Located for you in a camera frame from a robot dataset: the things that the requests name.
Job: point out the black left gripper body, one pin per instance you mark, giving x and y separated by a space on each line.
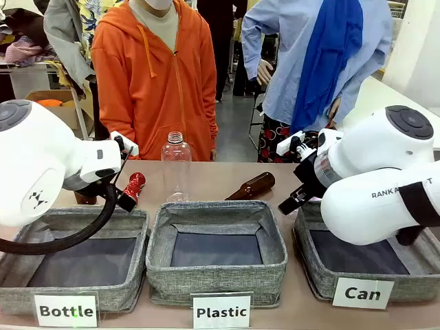
89 184

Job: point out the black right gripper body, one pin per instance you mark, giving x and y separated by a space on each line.
313 175

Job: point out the crushed red can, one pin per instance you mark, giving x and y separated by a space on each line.
134 187

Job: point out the large clear plastic bottle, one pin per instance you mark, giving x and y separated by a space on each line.
176 161

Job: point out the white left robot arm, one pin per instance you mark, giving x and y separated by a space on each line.
34 165

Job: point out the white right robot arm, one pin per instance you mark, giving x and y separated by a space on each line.
361 213

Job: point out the grey fabric basket bottle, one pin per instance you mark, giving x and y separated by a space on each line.
134 268

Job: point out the grey fabric basket can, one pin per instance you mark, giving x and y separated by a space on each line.
319 271

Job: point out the grey fabric basket plastic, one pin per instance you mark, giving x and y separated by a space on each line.
213 282

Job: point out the white sign reading Can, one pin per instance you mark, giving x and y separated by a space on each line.
362 294

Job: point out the person's left hand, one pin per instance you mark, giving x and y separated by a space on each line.
213 154

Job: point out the black red floral skirt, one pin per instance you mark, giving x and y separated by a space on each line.
271 141

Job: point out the cardboard box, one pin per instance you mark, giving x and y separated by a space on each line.
68 113

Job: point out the white side table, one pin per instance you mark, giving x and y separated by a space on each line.
385 99

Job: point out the mannequin hand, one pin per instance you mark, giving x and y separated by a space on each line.
264 72

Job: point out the person in orange hoodie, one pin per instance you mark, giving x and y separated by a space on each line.
154 86

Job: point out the white sign reading Bottle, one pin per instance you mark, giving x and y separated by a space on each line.
65 311

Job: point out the blue scarf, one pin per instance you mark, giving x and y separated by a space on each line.
330 51

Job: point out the mannequin light blue shirt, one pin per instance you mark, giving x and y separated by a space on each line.
282 51

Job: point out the white sign reading Plastic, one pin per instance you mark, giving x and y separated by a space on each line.
221 312

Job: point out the mannequin grey jacket floral shirt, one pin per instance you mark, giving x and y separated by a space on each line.
65 34

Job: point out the pile of clothes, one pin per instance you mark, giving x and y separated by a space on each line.
24 44

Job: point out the person in black clothes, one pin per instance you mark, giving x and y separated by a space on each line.
223 34

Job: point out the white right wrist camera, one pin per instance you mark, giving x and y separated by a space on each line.
285 144

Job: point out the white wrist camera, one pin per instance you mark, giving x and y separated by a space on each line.
129 146
285 144

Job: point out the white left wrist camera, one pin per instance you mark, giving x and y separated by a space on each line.
129 146

